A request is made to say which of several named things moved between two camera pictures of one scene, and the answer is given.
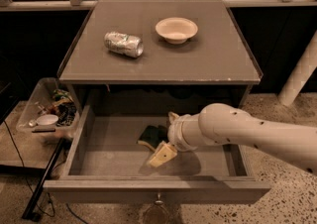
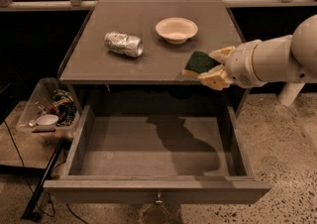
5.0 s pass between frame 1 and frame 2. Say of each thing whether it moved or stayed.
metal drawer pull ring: stayed
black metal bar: stayed
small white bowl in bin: stayed
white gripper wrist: moved
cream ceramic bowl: stayed
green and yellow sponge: moved
